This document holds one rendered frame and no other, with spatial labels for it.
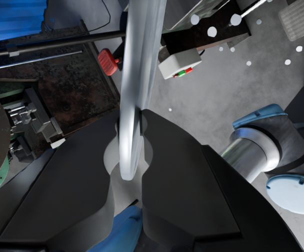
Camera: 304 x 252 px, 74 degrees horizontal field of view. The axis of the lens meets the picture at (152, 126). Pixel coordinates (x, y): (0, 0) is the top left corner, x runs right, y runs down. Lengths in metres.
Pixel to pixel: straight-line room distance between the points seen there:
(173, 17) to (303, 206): 0.49
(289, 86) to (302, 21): 0.33
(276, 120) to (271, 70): 0.67
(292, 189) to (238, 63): 0.80
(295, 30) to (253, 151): 0.60
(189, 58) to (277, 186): 0.42
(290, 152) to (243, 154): 0.13
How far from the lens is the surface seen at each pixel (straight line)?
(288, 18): 0.97
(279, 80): 1.18
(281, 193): 0.58
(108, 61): 0.63
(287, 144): 0.53
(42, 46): 1.23
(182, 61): 0.64
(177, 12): 0.41
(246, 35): 1.16
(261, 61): 1.18
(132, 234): 0.31
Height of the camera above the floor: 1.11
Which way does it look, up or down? 38 degrees down
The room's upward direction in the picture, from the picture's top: 120 degrees counter-clockwise
